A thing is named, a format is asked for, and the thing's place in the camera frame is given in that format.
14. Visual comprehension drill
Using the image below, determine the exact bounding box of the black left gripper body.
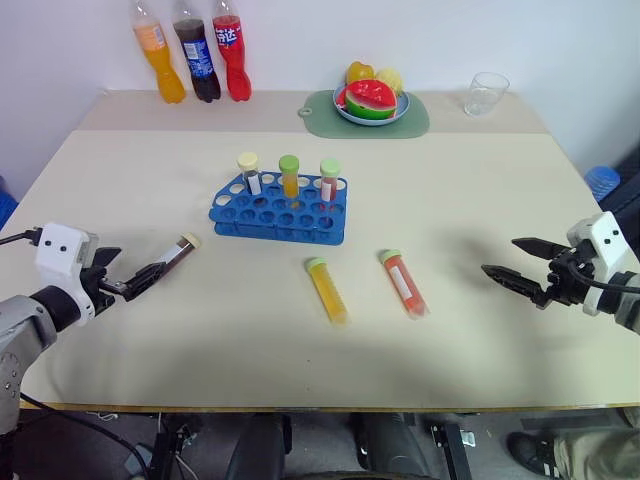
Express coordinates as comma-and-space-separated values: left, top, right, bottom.
79, 263, 127, 316

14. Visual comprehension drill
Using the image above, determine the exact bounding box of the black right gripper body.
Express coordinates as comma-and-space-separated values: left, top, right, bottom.
533, 246, 600, 311

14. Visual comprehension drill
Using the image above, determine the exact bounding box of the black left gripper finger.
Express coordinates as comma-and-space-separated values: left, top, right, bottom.
94, 246, 123, 269
121, 259, 175, 303

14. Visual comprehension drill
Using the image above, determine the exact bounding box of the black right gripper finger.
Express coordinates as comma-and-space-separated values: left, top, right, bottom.
510, 237, 570, 261
480, 264, 545, 302

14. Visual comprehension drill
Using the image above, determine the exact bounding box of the dark brown tube cream cap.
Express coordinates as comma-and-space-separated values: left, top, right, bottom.
149, 232, 203, 277

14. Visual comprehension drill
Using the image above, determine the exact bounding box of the red tube green cap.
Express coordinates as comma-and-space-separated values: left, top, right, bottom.
319, 158, 342, 205
377, 248, 432, 322

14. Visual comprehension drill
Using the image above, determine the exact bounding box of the blue test tube rack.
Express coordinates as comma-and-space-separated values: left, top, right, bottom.
208, 171, 349, 248

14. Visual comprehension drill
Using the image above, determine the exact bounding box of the clear tube cream cap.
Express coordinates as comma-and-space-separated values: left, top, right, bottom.
236, 152, 264, 197

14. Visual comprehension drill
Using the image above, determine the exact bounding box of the orange tube green cap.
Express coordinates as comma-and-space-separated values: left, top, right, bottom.
277, 154, 302, 201

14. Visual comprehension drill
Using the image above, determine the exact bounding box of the yellow tube green cap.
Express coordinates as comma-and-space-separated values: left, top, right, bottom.
304, 256, 352, 328

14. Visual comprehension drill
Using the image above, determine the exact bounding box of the blue water jug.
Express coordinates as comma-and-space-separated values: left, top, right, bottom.
583, 161, 624, 202

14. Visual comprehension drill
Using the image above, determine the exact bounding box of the blue plastic object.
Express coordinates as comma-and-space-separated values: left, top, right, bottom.
0, 173, 21, 230

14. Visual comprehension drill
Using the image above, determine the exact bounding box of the clear drinking glass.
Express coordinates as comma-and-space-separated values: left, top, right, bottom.
463, 71, 511, 118

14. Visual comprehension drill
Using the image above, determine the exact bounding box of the khaki trouser leg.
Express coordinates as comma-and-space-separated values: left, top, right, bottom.
548, 404, 640, 480

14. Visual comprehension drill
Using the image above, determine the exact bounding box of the black shoe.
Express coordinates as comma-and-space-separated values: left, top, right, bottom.
506, 431, 567, 477

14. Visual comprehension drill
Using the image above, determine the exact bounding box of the black metal stand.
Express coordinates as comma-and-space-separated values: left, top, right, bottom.
148, 423, 197, 480
427, 422, 475, 480

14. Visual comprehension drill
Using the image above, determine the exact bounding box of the orange soda bottle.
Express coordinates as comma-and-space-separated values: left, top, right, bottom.
130, 0, 188, 106

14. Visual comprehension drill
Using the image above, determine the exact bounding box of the dark rounded shape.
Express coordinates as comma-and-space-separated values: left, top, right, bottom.
348, 412, 432, 479

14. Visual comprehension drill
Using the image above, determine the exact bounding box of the light blue plate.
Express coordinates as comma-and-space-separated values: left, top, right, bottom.
332, 82, 413, 127

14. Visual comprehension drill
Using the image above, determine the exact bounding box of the dark cola bottle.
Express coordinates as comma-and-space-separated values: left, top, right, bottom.
172, 0, 223, 104

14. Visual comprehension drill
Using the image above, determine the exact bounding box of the toy watermelon slice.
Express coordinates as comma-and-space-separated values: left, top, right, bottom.
343, 78, 400, 122

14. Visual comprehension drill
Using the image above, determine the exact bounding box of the pale yellow toy fruit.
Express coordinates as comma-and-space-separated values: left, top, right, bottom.
374, 67, 407, 97

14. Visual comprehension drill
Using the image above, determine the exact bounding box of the green silicone mat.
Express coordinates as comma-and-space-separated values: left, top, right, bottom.
298, 89, 432, 140

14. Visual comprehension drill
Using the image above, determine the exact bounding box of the red soda bottle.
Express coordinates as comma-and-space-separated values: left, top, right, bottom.
211, 0, 253, 103

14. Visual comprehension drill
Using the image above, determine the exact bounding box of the yellow toy pepper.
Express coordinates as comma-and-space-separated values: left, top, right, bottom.
345, 60, 377, 86

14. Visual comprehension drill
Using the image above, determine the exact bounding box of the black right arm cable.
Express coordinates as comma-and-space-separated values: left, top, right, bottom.
568, 258, 640, 295

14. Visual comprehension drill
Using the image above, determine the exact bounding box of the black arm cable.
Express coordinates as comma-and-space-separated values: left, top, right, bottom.
568, 258, 640, 295
0, 227, 47, 247

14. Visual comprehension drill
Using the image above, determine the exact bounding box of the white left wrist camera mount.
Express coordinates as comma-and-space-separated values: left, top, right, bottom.
33, 222, 102, 327

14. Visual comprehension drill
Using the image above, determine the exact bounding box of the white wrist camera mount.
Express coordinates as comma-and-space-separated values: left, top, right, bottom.
566, 211, 629, 317
33, 222, 102, 327

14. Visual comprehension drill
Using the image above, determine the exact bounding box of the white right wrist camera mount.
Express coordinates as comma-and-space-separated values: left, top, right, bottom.
566, 211, 629, 317

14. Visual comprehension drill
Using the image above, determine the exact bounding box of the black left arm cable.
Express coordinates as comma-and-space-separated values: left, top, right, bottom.
0, 227, 47, 247

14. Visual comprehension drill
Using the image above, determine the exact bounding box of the black floor cable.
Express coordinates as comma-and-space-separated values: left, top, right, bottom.
18, 391, 154, 480

